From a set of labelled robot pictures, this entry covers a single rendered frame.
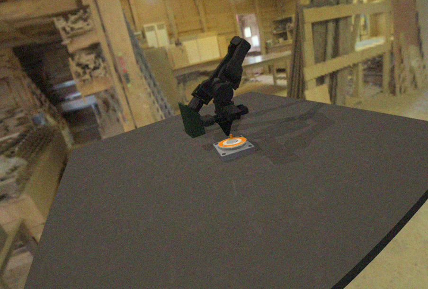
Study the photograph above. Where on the orange round plate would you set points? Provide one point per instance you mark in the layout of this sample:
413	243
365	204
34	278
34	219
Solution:
240	141

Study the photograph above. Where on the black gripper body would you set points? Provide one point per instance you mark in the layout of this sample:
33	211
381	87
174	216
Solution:
208	120

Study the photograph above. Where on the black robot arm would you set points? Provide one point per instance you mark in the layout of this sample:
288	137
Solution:
224	79

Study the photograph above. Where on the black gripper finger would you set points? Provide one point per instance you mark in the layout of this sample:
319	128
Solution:
228	124
223	126

